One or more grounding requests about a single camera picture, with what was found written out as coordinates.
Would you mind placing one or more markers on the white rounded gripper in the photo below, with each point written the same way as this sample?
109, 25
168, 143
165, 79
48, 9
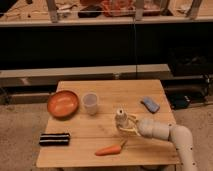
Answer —
148, 128

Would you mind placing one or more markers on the small clear bottle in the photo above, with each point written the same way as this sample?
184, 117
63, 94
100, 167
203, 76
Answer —
121, 119

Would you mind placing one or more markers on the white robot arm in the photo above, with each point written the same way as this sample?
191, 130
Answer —
180, 136

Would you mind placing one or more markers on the blue sponge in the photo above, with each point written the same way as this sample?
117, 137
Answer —
150, 104

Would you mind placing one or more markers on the orange toy carrot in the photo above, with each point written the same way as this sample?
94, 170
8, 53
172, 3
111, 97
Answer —
111, 150

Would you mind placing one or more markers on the wooden table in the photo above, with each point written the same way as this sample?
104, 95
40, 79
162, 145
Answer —
91, 133

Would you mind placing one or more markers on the translucent plastic cup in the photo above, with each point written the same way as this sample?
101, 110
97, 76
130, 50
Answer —
90, 103

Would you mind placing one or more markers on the orange bowl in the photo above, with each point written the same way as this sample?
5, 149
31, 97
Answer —
62, 104

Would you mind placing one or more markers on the black white striped sponge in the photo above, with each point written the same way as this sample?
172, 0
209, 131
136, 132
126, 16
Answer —
54, 139

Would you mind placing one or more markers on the long metal rail bench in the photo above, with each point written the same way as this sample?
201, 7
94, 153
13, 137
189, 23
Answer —
51, 76

